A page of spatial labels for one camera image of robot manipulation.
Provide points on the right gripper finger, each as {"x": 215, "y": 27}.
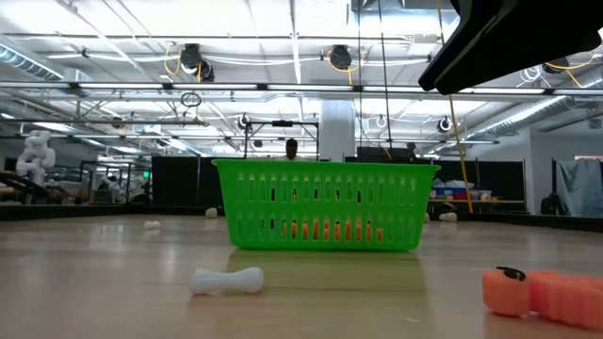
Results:
{"x": 518, "y": 37}

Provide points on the white plastic bone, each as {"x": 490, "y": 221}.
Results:
{"x": 226, "y": 281}
{"x": 151, "y": 225}

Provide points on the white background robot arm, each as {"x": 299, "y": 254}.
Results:
{"x": 35, "y": 155}

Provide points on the grey hanging cloth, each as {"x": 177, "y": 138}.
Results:
{"x": 580, "y": 186}

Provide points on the wooden shelf board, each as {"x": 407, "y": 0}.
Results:
{"x": 509, "y": 201}

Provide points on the blue plastic bin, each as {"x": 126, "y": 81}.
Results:
{"x": 445, "y": 191}

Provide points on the black backpack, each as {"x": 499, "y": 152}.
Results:
{"x": 552, "y": 205}

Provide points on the black background monitor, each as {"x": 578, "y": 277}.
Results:
{"x": 377, "y": 154}

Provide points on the white building column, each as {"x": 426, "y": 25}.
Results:
{"x": 337, "y": 129}

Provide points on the green plastic basket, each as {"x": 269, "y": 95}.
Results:
{"x": 330, "y": 167}

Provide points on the person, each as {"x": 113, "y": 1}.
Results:
{"x": 291, "y": 150}

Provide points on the black metal stand frame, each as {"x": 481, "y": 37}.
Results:
{"x": 282, "y": 123}

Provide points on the grey ventilation duct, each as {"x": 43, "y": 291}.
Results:
{"x": 28, "y": 63}

